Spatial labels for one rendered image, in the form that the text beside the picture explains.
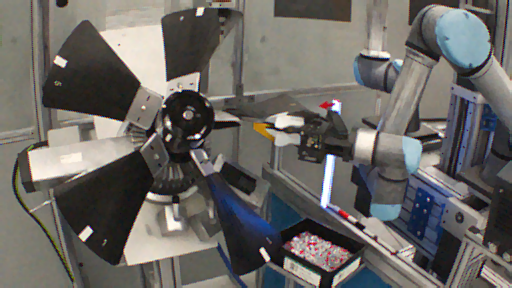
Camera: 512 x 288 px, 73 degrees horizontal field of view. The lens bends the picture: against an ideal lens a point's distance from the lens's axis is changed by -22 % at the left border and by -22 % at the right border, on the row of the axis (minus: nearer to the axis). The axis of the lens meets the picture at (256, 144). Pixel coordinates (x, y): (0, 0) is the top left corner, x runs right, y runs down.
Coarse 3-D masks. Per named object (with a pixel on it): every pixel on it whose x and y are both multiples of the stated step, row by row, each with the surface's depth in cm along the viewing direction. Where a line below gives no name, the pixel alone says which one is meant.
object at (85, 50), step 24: (72, 48) 87; (96, 48) 88; (72, 72) 88; (96, 72) 88; (120, 72) 90; (48, 96) 88; (72, 96) 89; (96, 96) 91; (120, 96) 91; (120, 120) 94
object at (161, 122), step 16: (176, 96) 91; (192, 96) 93; (160, 112) 89; (176, 112) 90; (208, 112) 93; (160, 128) 90; (176, 128) 89; (192, 128) 90; (208, 128) 91; (176, 144) 91; (192, 144) 91; (176, 160) 98; (192, 160) 100
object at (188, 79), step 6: (198, 72) 99; (180, 78) 101; (186, 78) 100; (192, 78) 99; (198, 78) 98; (168, 84) 102; (174, 84) 101; (186, 84) 99; (192, 84) 98; (168, 90) 101; (174, 90) 100
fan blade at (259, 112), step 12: (288, 96) 119; (228, 108) 104; (240, 108) 106; (252, 108) 108; (264, 108) 109; (276, 108) 110; (288, 108) 111; (300, 108) 113; (252, 120) 98; (264, 120) 100
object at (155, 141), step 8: (152, 136) 89; (144, 144) 88; (152, 144) 90; (160, 144) 92; (144, 152) 88; (152, 152) 90; (160, 152) 93; (152, 160) 91; (160, 160) 93; (152, 168) 92; (160, 168) 94
